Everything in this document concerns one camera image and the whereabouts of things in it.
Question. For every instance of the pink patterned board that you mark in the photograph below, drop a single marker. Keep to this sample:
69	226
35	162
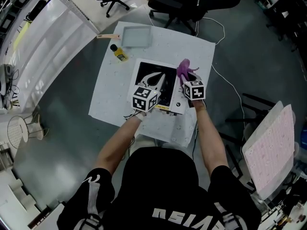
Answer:
271	152

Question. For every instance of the white and black portable stove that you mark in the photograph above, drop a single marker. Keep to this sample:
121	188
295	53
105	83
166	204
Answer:
179	104

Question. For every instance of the person's black printed t-shirt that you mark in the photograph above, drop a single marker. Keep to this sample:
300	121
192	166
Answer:
158	188

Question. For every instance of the white patterned tablecloth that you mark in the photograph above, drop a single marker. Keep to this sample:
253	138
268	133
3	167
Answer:
115	85

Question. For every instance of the purple cloth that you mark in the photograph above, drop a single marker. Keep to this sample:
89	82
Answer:
183	66

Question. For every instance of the person's left forearm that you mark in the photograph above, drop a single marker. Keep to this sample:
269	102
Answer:
120	140

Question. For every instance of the yellow liquid bottle black cap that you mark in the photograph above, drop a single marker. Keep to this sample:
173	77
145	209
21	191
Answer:
120	54

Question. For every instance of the black metal frame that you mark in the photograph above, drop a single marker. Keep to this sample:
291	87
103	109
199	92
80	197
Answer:
257	102

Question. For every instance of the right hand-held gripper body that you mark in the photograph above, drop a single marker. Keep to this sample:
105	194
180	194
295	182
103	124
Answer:
195	90

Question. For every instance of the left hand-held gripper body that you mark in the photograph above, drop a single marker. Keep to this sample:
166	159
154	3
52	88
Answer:
144	99

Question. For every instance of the person's right forearm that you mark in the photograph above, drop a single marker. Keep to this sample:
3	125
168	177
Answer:
208	133

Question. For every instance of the grey square tray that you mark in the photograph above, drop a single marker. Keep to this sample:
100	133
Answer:
136	37

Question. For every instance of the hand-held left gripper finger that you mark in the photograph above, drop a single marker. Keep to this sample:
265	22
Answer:
162	81
146	79

